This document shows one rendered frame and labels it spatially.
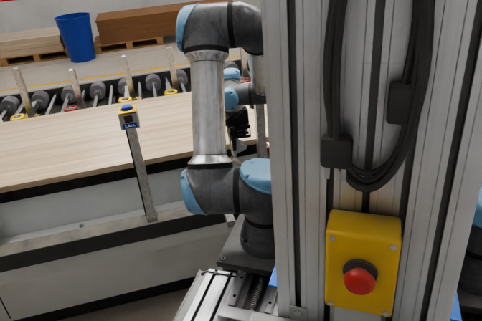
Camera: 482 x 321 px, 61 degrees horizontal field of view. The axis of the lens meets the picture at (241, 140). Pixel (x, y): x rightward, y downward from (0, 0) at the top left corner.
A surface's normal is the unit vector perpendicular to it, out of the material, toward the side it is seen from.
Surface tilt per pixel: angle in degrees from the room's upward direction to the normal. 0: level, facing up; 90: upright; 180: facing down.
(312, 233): 90
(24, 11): 90
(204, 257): 90
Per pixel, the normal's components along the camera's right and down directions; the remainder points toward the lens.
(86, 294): 0.24, 0.44
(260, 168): 0.05, -0.87
